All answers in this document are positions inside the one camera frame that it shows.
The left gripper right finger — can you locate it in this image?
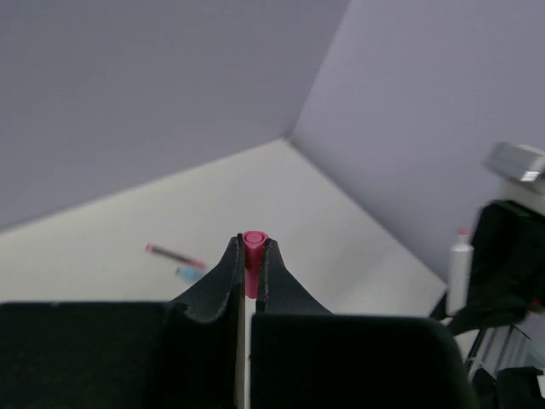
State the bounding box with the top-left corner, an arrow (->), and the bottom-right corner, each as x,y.
250,239 -> 478,408

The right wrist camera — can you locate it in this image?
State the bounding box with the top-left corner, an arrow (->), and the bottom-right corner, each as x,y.
484,141 -> 544,183

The light blue highlighter pen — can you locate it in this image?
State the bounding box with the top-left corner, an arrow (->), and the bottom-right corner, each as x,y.
175,266 -> 205,284

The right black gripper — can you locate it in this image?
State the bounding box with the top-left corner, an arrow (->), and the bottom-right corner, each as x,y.
430,200 -> 544,336

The dark red pen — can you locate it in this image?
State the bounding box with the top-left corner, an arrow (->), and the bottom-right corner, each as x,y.
145,244 -> 206,269

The white pen pink tip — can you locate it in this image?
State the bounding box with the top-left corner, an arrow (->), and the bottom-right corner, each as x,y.
446,228 -> 473,317

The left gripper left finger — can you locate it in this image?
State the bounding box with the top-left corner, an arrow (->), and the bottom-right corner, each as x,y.
1,236 -> 245,408

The pink pen cap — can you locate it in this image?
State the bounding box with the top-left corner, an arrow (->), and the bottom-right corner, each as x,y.
243,231 -> 268,299

